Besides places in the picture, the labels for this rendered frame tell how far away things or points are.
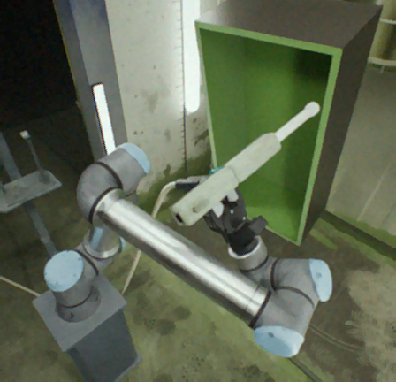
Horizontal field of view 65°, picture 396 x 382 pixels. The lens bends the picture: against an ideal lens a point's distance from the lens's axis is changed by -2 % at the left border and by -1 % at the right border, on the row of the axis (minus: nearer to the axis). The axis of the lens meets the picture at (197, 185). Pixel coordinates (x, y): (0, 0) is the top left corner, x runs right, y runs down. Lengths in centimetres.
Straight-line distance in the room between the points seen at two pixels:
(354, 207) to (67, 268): 207
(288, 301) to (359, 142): 209
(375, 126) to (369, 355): 155
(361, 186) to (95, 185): 217
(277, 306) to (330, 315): 158
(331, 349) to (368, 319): 34
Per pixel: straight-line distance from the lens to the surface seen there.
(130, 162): 89
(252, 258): 78
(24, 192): 195
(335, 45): 114
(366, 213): 265
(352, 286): 245
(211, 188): 64
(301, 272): 77
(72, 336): 149
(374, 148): 267
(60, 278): 132
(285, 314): 70
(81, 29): 174
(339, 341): 221
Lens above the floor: 193
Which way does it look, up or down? 40 degrees down
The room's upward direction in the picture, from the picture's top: straight up
